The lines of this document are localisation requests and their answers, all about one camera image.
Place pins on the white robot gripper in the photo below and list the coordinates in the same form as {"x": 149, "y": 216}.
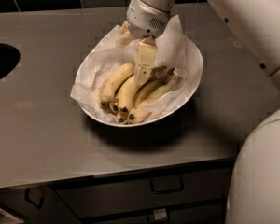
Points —
{"x": 145, "y": 20}

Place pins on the yellow banana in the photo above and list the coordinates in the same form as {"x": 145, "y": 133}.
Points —
{"x": 110, "y": 85}
{"x": 129, "y": 89}

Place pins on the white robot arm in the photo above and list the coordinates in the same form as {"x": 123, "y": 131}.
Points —
{"x": 254, "y": 193}

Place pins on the greenish banana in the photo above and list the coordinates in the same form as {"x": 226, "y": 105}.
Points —
{"x": 140, "y": 112}
{"x": 153, "y": 83}

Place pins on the white oval bowl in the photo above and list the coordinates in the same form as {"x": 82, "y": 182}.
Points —
{"x": 183, "y": 75}

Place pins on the small hidden banana tip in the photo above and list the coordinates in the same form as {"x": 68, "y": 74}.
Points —
{"x": 113, "y": 105}

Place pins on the greenish front banana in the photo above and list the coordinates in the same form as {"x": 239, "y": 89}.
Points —
{"x": 140, "y": 112}

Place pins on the small lower banana tip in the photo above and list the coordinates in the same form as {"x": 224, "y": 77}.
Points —
{"x": 121, "y": 118}

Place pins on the white crumpled paper liner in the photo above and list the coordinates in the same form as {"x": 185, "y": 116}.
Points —
{"x": 96, "y": 66}

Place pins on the dark sink opening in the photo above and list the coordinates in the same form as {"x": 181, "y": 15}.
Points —
{"x": 9, "y": 59}

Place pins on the lower drawer with label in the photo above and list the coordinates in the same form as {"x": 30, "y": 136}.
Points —
{"x": 189, "y": 213}

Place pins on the upper drawer with handle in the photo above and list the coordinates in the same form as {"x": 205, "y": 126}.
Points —
{"x": 143, "y": 194}

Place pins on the left cabinet door handle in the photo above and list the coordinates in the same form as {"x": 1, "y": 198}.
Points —
{"x": 35, "y": 197}

